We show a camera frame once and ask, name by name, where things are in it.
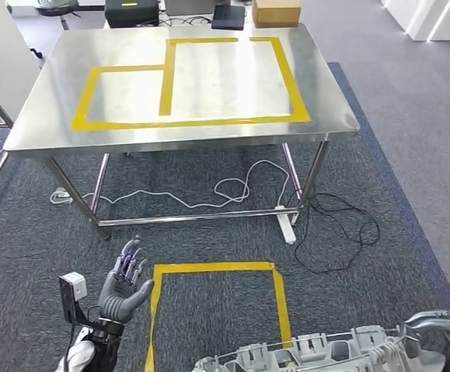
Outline white floor cable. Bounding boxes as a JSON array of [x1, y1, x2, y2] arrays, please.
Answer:
[[50, 159, 291, 211]]

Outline white power strip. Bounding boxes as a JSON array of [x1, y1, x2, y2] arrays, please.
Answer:
[[276, 205, 297, 246]]

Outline black desk cables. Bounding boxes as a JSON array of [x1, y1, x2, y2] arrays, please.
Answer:
[[159, 12, 214, 28]]

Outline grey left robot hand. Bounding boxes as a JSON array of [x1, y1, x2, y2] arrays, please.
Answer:
[[98, 236, 155, 326]]

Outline stainless steel workbench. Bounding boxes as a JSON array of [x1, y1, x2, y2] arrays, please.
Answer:
[[2, 22, 361, 241]]

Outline black carrying case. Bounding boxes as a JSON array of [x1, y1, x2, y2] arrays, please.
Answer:
[[104, 0, 160, 29]]

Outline brown cardboard box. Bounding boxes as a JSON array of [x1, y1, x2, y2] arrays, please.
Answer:
[[252, 0, 302, 29]]

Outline dark flat box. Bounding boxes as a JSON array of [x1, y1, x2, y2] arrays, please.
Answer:
[[211, 4, 246, 31]]

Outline grey plastic wheel hubcap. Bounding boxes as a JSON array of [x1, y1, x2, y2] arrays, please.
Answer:
[[191, 323, 447, 372]]

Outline black floor cable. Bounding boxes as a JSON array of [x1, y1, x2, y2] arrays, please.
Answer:
[[293, 191, 381, 274]]

